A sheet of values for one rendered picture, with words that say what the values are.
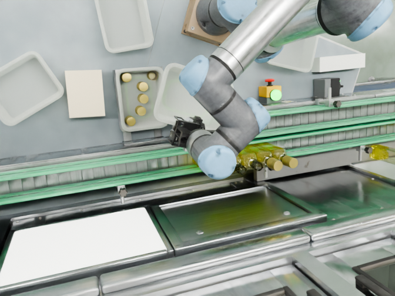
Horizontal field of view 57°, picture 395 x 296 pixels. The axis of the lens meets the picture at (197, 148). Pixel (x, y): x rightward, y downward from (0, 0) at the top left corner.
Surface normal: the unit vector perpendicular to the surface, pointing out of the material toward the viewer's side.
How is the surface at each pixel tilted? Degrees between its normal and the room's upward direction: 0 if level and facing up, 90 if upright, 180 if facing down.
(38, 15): 0
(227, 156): 8
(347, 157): 0
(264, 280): 90
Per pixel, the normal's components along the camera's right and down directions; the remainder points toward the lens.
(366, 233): -0.07, -0.97
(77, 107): 0.32, 0.19
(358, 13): -0.29, 0.66
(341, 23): -0.62, 0.76
